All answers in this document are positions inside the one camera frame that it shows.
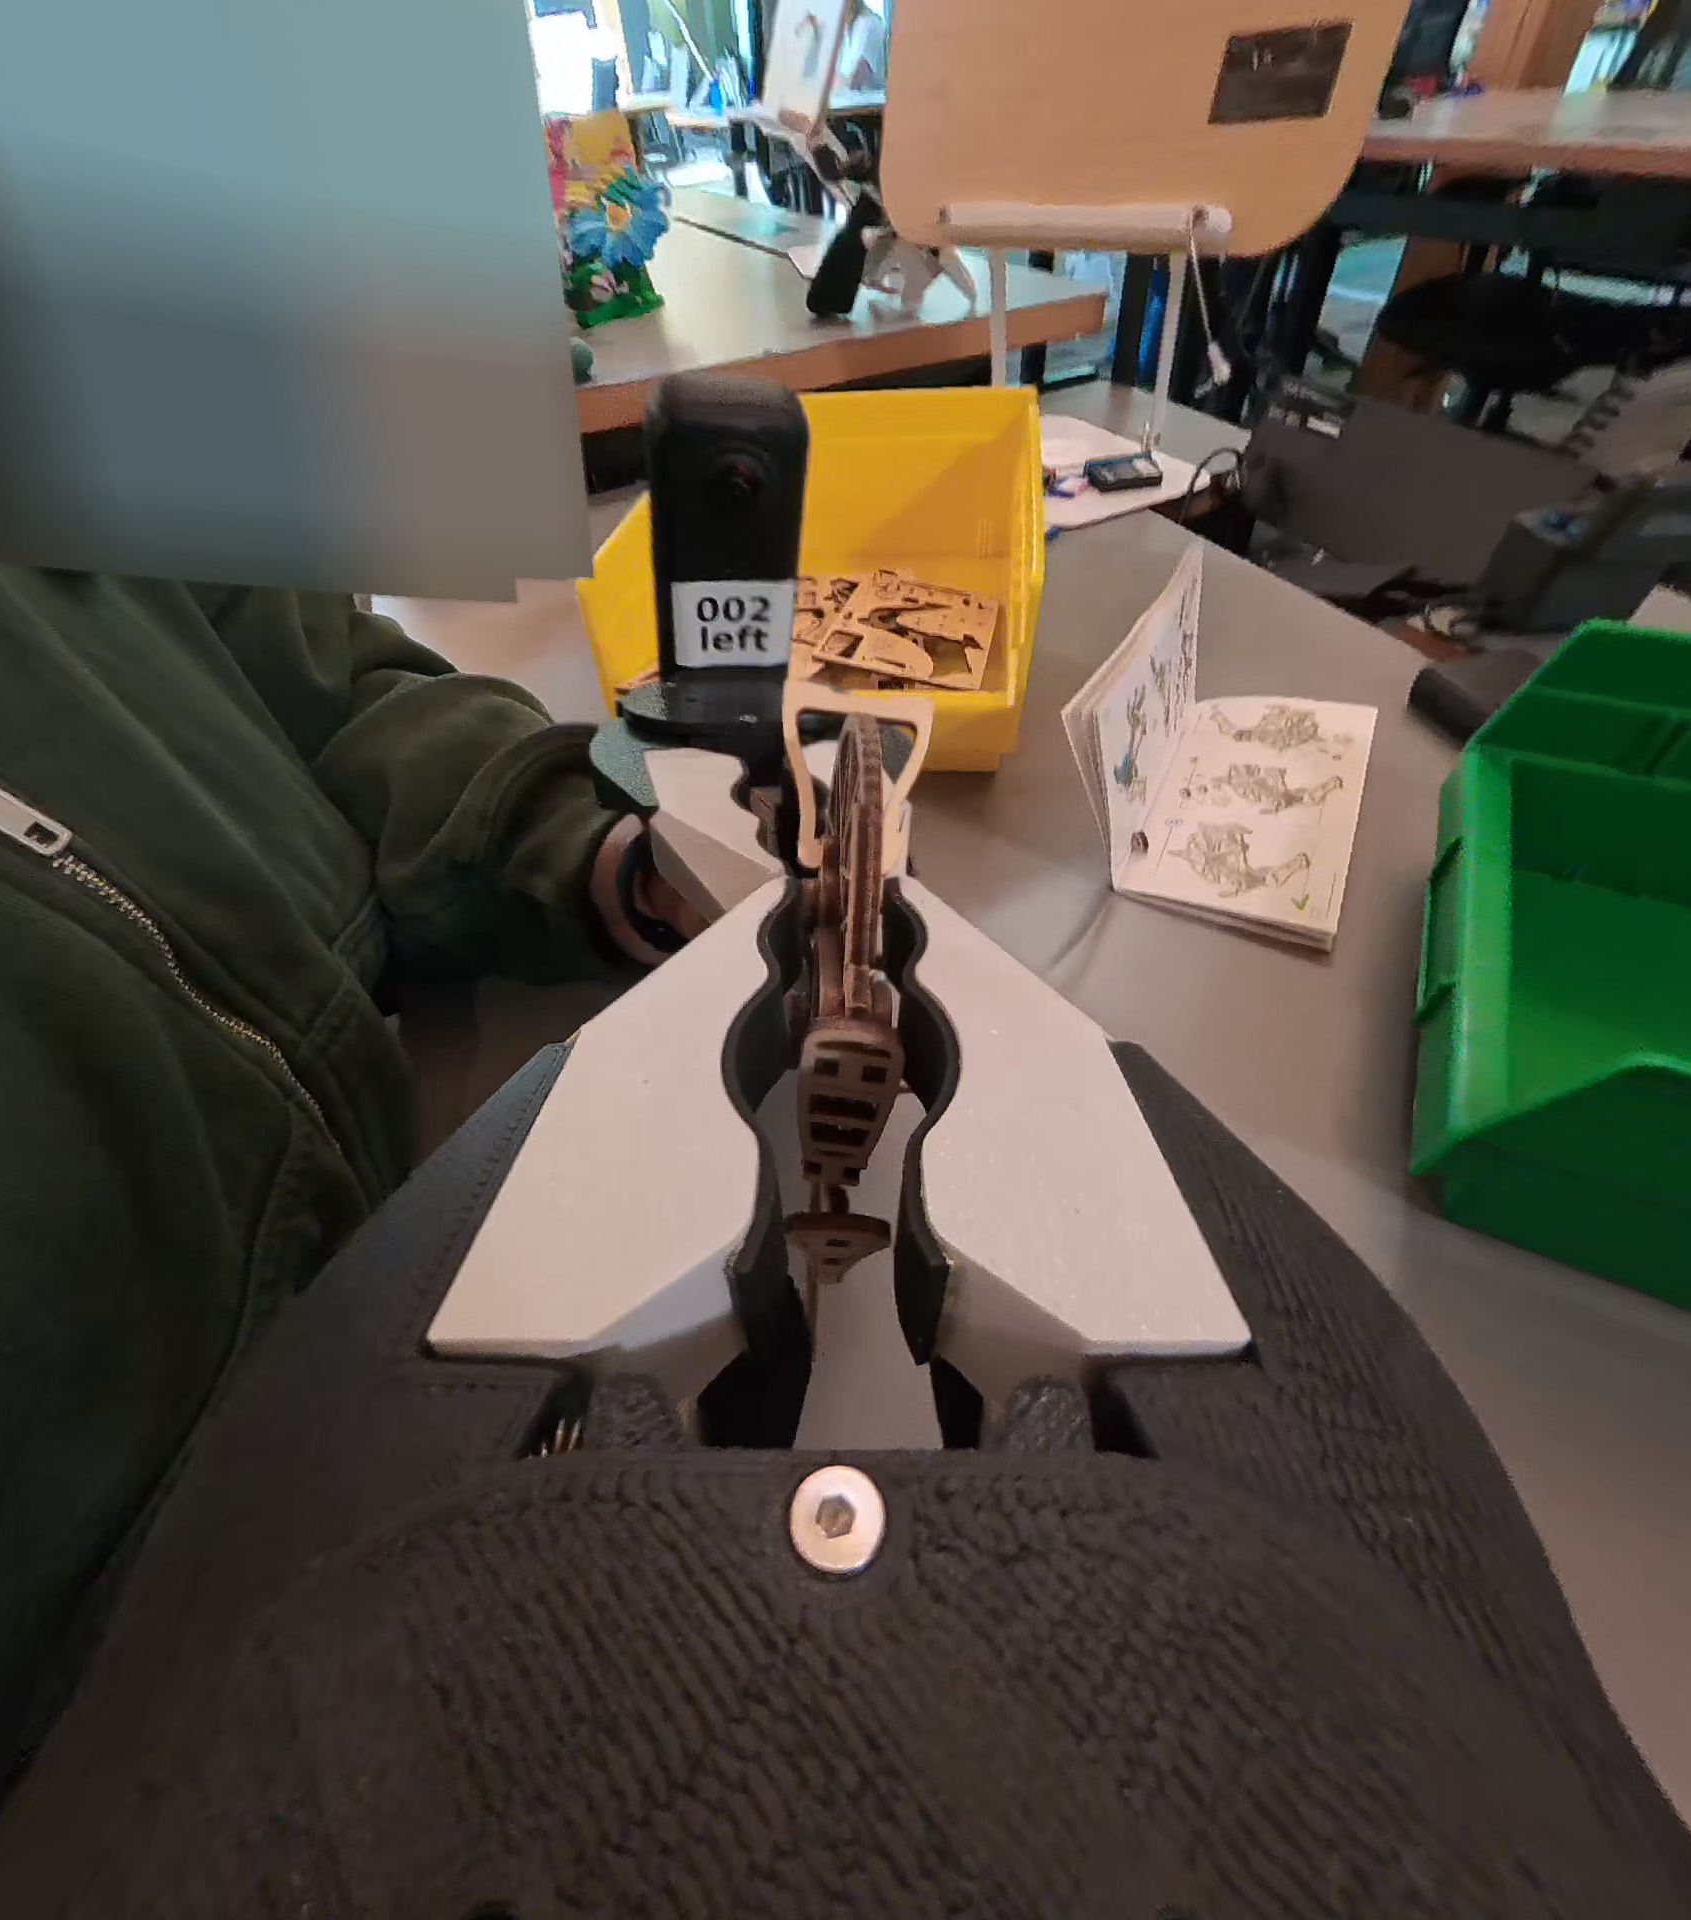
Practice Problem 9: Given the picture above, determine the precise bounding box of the green plastic bin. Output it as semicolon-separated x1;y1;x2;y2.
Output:
1406;618;1691;1352

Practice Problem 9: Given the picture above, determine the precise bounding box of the grey desk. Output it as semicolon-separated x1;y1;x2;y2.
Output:
364;382;1691;1920

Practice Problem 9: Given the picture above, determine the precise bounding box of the person's left forearm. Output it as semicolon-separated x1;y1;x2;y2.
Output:
311;593;636;993

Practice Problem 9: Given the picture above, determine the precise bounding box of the black cylinder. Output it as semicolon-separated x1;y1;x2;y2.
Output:
1406;661;1510;748

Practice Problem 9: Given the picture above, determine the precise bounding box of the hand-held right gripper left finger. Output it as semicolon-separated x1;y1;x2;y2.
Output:
424;878;817;1452

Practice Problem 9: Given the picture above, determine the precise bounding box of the pile of wooden puzzle pieces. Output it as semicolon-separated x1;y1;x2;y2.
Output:
785;567;1007;700

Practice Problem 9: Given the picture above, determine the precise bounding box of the wooden table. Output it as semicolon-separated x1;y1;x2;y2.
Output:
575;187;1111;437
1363;86;1691;191

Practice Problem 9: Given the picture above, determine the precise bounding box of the yellow plastic bin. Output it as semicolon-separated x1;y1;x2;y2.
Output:
575;387;1049;775

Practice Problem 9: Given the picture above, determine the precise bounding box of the black and white tool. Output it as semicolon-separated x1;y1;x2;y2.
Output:
762;0;982;324

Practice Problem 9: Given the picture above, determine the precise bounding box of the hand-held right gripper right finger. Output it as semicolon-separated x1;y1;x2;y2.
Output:
881;880;1254;1452

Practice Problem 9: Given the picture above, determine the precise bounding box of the person's left hand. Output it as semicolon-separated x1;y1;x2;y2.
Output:
589;818;708;964

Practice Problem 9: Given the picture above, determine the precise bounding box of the wooden board on white stand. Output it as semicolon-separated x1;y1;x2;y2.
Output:
881;0;1412;454

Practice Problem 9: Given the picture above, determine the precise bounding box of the black case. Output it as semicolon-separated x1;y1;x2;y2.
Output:
1242;387;1597;606

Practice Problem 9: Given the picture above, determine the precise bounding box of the grey device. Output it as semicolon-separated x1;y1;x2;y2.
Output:
1476;463;1691;637

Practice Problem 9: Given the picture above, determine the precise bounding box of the person's green hoodie torso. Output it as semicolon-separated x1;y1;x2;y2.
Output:
0;556;607;1920

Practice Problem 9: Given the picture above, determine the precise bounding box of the wooden mechanical model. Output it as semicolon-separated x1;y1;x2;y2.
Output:
779;697;935;1298

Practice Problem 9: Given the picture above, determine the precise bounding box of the black office chair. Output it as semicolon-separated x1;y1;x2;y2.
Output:
1377;171;1660;441

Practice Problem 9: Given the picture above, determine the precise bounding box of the colourful flower toy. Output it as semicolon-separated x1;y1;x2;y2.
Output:
545;114;677;332

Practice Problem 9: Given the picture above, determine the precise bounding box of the instruction booklet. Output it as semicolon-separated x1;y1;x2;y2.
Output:
1062;539;1380;957

